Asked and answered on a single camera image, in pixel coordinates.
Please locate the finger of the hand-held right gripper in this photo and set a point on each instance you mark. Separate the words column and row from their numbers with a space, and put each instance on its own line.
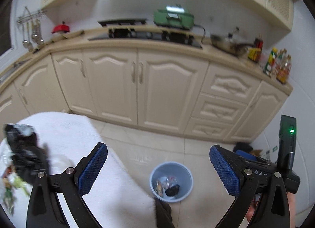
column 246, row 155

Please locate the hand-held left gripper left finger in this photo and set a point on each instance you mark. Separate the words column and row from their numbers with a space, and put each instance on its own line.
column 93, row 169

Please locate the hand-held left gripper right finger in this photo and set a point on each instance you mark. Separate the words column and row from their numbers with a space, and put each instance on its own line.
column 224, row 171

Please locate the blue plastic waste bin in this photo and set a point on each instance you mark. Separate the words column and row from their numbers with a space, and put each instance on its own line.
column 160, row 169

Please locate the person's right hand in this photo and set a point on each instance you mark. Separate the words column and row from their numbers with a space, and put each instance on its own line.
column 291, row 210

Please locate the brown cardboard box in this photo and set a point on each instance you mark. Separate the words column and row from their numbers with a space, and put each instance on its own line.
column 257, row 152

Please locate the white tablecloth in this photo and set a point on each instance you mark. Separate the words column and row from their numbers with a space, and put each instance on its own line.
column 73, row 132

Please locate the small cream cabinet drawer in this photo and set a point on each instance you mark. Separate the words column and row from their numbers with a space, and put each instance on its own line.
column 209, row 129

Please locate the medium cream cabinet drawer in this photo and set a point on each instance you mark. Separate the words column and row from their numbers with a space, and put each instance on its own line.
column 219, row 110

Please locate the crumpled black wrapper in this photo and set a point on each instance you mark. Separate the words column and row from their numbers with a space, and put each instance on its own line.
column 173, row 190

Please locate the colourful snack wrapper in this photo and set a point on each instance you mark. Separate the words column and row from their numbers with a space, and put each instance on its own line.
column 160, row 186

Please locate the black plastic bag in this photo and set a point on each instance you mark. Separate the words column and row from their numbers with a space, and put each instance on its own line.
column 24, row 149

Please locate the large cream cabinet drawer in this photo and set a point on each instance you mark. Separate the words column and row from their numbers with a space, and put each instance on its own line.
column 228, row 84

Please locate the cooking oil bottle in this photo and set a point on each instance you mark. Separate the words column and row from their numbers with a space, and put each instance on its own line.
column 285, row 69

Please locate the clear condiment bottle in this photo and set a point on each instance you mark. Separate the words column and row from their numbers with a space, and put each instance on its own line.
column 279, row 63

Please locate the green yellow bottle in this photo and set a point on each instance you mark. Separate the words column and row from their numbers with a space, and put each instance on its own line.
column 270, row 62

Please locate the crumpled green white wrapper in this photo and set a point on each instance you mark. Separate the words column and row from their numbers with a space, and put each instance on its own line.
column 9, row 188

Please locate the yellow seasoning box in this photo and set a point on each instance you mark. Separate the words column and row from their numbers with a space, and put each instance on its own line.
column 254, row 54

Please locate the cream kitchen base cabinet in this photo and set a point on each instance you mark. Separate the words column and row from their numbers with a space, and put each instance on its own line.
column 167, row 90

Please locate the dark sauce bottle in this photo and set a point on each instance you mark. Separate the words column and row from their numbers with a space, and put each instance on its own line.
column 258, row 42

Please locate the steel wok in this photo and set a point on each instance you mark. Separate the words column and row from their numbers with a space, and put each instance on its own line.
column 227, row 43

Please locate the wooden cutting board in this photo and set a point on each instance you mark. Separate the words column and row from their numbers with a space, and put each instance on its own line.
column 72, row 34

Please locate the hanging steel ladle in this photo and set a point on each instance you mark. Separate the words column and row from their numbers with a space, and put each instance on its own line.
column 38, row 37
column 27, row 43

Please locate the black gas hob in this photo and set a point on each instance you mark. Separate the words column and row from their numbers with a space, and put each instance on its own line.
column 147, row 36

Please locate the red pot lid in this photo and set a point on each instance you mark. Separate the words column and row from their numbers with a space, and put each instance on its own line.
column 61, row 28

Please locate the black flat panel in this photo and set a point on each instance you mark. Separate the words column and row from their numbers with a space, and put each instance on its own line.
column 123, row 22

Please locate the green electric cooker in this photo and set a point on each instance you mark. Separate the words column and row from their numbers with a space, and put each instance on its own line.
column 173, row 19

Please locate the metal utensil rack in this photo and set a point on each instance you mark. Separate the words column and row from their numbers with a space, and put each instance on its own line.
column 30, row 15

